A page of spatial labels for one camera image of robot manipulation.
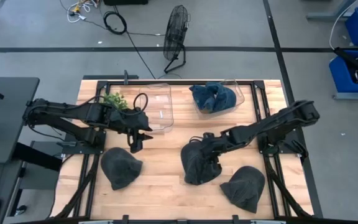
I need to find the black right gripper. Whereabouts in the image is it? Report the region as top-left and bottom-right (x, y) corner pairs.
(196, 133), (231, 175)

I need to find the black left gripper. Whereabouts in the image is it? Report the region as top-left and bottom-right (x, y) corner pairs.
(112, 108), (154, 154)

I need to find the dark grey fabric hat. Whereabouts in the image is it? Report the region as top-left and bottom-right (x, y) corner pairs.
(180, 141), (224, 186)
(100, 147), (144, 191)
(219, 166), (266, 214)

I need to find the blue fabric hat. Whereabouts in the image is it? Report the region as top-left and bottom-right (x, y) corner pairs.
(189, 83), (217, 113)
(211, 82), (238, 112)

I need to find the clear plastic bin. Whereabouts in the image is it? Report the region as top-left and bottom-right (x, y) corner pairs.
(137, 83), (175, 133)
(192, 79), (246, 121)

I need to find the green plant in white pot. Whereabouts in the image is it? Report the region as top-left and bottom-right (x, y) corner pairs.
(103, 91), (129, 111)

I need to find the black floor fan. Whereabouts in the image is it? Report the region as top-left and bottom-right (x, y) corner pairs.
(162, 4), (191, 75)

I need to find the black box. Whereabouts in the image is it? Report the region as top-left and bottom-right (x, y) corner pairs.
(103, 0), (149, 6)

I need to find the dark grey desk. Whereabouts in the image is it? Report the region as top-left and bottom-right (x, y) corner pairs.
(0, 76), (40, 166)

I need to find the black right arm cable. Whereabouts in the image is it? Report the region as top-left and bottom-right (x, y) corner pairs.
(188, 135), (205, 146)

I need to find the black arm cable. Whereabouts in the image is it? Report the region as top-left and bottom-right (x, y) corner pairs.
(188, 135), (205, 146)
(133, 92), (149, 113)

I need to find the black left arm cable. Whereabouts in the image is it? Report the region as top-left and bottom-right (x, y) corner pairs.
(133, 92), (149, 113)

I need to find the black aluminium table frame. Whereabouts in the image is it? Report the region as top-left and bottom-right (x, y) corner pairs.
(50, 79), (315, 218)

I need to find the coiled black cable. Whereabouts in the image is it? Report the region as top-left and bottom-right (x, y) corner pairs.
(103, 10), (128, 35)

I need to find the white and yellow cable bundle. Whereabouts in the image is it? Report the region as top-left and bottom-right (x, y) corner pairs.
(59, 0), (101, 24)

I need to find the white floor cable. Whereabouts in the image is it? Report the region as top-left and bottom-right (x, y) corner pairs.
(328, 2), (354, 50)

